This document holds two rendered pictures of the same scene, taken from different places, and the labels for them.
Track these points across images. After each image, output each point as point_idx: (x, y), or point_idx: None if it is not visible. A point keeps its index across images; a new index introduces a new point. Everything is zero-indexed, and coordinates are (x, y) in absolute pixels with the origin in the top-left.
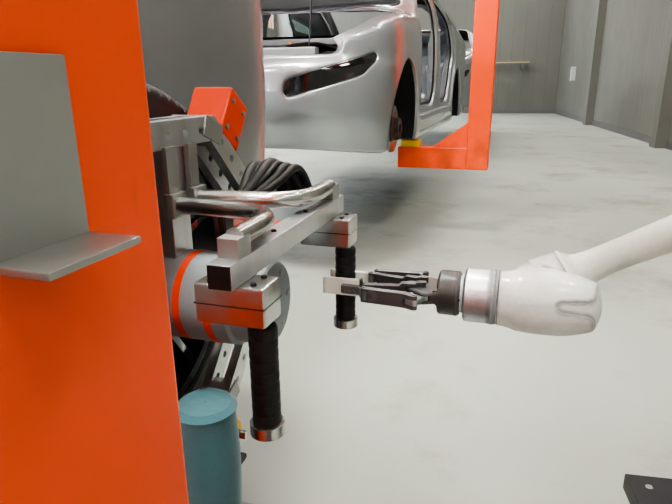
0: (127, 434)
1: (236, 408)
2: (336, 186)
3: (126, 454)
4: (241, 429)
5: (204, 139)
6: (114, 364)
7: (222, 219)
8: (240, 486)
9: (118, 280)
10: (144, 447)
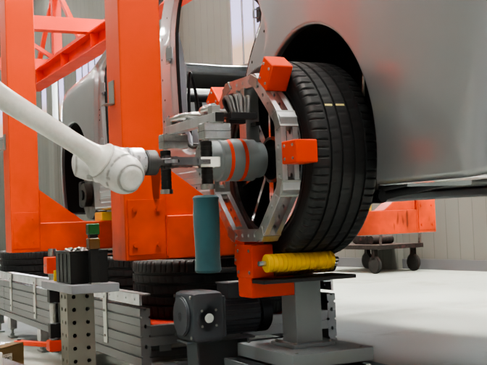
0: (117, 137)
1: (195, 198)
2: (209, 106)
3: (117, 141)
4: (262, 261)
5: (249, 85)
6: (116, 124)
7: (302, 135)
8: (196, 237)
9: (117, 111)
10: (118, 143)
